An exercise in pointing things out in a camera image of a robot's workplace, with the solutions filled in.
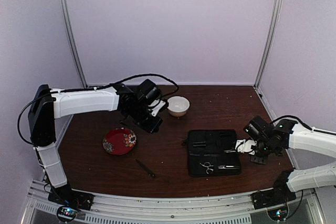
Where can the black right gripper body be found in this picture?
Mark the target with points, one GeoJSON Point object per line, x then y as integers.
{"type": "Point", "coordinates": [263, 160]}

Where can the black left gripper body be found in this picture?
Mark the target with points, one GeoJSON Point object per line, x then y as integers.
{"type": "Point", "coordinates": [140, 118]}

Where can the silver hair cutting scissors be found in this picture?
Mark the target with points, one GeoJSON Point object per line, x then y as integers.
{"type": "Point", "coordinates": [227, 167]}

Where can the black hair clip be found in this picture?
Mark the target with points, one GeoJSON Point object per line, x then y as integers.
{"type": "Point", "coordinates": [146, 169]}

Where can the black zippered tool case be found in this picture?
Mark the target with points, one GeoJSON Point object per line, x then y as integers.
{"type": "Point", "coordinates": [214, 146]}

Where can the silver thinning scissors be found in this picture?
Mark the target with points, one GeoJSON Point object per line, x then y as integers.
{"type": "Point", "coordinates": [208, 166]}

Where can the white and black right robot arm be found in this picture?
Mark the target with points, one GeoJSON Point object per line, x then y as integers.
{"type": "Point", "coordinates": [289, 132]}

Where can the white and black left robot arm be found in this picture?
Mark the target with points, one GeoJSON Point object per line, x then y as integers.
{"type": "Point", "coordinates": [142, 104]}

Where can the white ceramic bowl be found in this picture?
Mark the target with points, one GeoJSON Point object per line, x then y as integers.
{"type": "Point", "coordinates": [178, 106]}

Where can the red floral plate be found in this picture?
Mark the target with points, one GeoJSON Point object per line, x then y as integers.
{"type": "Point", "coordinates": [119, 141]}

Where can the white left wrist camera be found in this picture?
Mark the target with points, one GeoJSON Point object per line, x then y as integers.
{"type": "Point", "coordinates": [157, 105]}

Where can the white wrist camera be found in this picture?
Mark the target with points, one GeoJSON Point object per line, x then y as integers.
{"type": "Point", "coordinates": [157, 105]}
{"type": "Point", "coordinates": [246, 146]}

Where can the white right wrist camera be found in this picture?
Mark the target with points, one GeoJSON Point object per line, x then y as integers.
{"type": "Point", "coordinates": [246, 146]}

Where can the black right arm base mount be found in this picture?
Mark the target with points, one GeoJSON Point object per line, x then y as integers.
{"type": "Point", "coordinates": [270, 198]}

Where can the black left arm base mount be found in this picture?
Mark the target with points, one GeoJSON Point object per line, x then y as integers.
{"type": "Point", "coordinates": [65, 195]}

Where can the left aluminium frame post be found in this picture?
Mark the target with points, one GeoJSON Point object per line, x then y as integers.
{"type": "Point", "coordinates": [72, 43]}

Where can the aluminium frame post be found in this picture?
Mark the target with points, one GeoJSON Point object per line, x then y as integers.
{"type": "Point", "coordinates": [269, 40]}
{"type": "Point", "coordinates": [72, 43]}

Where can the right aluminium frame post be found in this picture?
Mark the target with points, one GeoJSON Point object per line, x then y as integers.
{"type": "Point", "coordinates": [269, 40]}

